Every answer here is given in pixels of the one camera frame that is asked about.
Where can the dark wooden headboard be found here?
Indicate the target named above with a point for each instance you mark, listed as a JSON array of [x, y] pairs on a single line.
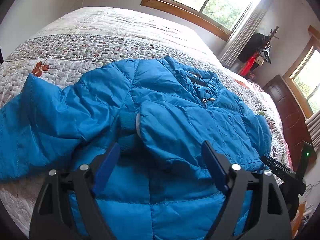
[[293, 120]]

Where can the floral quilted bedspread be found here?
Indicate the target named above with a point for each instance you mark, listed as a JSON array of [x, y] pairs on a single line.
[[94, 36]]

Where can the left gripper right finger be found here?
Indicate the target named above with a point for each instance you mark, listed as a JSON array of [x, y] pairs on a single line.
[[254, 207]]

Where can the large wooden framed window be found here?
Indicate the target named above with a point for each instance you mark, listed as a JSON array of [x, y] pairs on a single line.
[[219, 17]]

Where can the blue puffer jacket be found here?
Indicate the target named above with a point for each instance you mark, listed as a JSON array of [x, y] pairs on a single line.
[[160, 111]]

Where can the dark clothes on rack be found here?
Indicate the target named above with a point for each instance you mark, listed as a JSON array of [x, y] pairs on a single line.
[[257, 43]]

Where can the wooden coat rack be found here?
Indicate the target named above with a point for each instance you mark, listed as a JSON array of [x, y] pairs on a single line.
[[271, 37]]

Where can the grey striped curtain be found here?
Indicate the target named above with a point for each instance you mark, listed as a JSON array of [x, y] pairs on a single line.
[[243, 31]]

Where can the red hanging garment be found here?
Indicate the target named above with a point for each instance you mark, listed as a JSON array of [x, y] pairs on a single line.
[[248, 65]]

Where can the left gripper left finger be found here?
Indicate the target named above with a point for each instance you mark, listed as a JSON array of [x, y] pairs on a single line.
[[66, 207]]

